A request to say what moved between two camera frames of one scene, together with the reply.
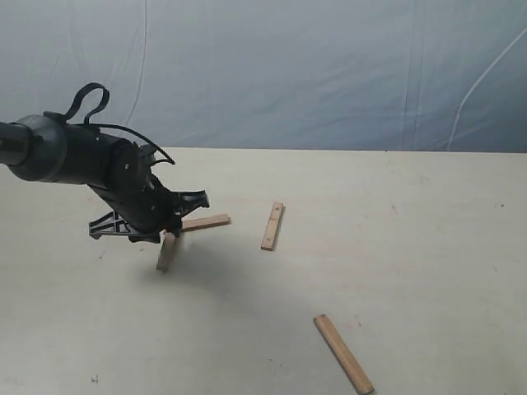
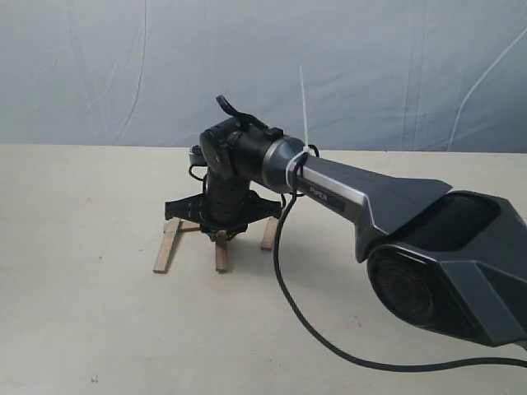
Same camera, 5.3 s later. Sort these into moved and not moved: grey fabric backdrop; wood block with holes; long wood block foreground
Moved: long wood block foreground
Not moved: grey fabric backdrop; wood block with holes
